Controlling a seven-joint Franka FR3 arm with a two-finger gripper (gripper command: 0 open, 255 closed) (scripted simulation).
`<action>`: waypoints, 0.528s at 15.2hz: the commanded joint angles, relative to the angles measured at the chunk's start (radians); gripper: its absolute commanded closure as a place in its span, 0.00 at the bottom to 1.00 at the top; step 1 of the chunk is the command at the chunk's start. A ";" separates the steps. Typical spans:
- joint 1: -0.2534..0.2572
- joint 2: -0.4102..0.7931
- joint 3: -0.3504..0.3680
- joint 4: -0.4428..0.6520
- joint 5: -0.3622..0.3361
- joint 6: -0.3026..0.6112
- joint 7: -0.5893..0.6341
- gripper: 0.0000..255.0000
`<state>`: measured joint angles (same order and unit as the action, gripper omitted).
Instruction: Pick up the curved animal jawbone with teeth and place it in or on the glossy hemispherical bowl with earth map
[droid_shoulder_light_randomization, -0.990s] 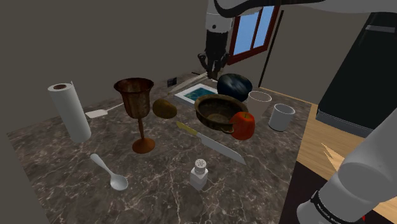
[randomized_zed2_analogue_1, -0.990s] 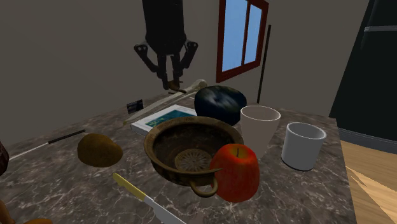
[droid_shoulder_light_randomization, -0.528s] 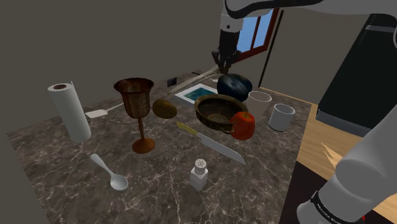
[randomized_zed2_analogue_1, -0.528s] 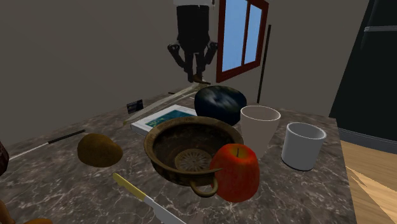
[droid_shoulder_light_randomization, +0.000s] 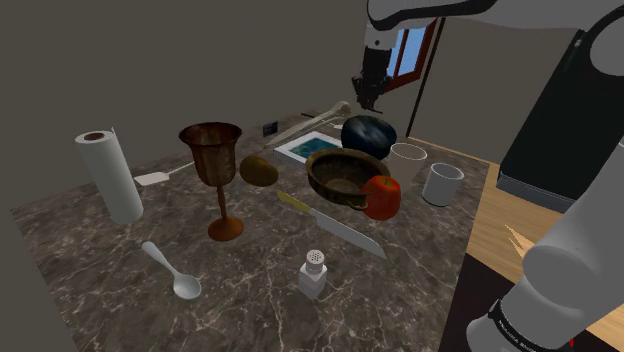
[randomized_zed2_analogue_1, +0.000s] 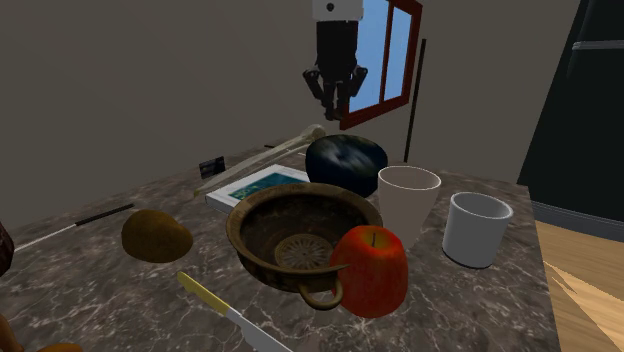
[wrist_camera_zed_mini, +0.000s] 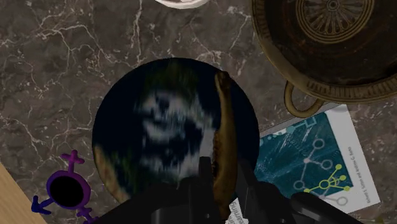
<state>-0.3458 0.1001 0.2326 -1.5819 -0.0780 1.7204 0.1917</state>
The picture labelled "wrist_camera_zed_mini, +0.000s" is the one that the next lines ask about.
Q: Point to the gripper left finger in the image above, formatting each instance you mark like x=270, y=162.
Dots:
x=180, y=194

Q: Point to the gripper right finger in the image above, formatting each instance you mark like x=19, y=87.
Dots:
x=266, y=204

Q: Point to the brown overripe banana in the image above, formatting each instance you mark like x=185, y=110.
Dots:
x=225, y=145

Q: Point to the teal and white book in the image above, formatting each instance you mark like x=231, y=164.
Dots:
x=294, y=149

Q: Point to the round dark earth-print plate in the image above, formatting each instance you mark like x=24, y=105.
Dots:
x=124, y=124

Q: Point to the purple figure toy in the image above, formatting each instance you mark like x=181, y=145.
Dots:
x=57, y=178

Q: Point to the white bowl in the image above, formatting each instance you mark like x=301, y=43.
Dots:
x=183, y=3

